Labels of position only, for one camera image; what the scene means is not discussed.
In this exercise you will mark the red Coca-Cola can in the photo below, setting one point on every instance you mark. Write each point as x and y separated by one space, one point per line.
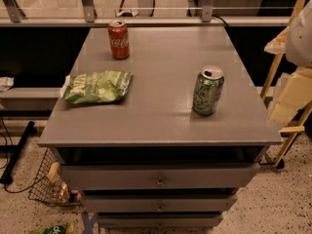
119 39

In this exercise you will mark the metal window rail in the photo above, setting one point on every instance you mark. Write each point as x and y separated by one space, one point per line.
98 13

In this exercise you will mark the grey drawer cabinet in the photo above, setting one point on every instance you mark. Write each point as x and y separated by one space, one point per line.
155 124

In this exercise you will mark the bottom grey drawer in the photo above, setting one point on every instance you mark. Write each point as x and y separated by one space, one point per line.
158 221

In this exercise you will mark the green bag on floor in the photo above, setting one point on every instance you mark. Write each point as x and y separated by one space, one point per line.
66 228

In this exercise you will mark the black stand leg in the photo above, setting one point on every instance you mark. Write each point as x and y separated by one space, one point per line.
15 151

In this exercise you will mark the green soda can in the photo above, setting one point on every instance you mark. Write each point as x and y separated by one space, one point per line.
207 90

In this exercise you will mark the middle grey drawer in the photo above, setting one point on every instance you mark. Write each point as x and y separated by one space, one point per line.
158 203

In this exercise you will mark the grey drawer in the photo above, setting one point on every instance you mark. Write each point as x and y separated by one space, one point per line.
158 177
158 221
158 203

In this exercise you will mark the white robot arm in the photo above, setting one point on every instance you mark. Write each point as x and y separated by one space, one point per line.
296 43

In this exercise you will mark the green jalapeno chip bag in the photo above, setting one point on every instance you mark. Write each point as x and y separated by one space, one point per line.
96 87

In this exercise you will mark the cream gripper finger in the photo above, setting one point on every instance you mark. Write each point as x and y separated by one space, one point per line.
278 45
293 92

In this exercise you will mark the wire basket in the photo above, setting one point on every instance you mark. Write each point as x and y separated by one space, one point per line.
49 189

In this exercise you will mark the top grey drawer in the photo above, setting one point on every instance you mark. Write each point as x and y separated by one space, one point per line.
158 177

